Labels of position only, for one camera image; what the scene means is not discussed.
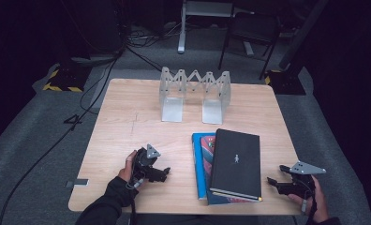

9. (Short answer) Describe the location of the person's right hand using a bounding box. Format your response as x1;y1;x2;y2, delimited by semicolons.
288;174;330;224

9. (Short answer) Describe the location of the tangle of floor cables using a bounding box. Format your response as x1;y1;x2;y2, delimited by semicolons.
124;22;183;50

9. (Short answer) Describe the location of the black hardcover book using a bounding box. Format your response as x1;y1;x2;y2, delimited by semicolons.
209;127;263;200

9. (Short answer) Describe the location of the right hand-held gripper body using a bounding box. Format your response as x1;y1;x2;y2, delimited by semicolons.
283;160;327;198

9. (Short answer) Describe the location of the person's left hand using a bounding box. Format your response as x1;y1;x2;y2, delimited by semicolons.
117;150;138;183

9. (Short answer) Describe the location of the black stand base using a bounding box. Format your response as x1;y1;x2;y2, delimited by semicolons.
264;68;307;97

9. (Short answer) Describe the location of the long black floor cable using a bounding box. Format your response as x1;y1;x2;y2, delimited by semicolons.
0;46;126;225

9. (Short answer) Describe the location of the colourful illustrated book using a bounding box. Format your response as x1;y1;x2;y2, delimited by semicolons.
200;134;262;206

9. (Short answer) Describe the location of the left hand-held gripper cable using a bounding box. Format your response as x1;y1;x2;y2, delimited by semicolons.
126;177;144;225

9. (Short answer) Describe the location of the white desk frame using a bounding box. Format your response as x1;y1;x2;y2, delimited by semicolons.
177;0;257;55

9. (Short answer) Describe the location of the yellow-black striped stand base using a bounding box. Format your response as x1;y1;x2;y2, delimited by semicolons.
41;63;92;94

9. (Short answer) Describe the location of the right hand-held gripper cable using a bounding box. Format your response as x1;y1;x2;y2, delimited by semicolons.
300;187;319;225

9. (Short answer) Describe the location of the expandable metal bookend rack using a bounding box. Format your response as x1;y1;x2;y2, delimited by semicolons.
158;66;232;126

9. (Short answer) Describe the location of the slanted dark stand post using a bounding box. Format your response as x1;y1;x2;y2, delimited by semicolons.
278;0;330;71

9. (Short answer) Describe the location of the grey tag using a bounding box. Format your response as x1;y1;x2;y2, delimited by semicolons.
64;177;90;189

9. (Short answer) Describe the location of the black chair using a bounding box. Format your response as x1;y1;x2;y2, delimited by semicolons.
217;11;283;81

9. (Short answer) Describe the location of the hand-held gripper cable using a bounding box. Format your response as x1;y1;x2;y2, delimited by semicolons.
126;177;144;225
300;187;319;225

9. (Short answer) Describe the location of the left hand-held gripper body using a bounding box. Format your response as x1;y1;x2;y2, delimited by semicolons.
132;143;168;184

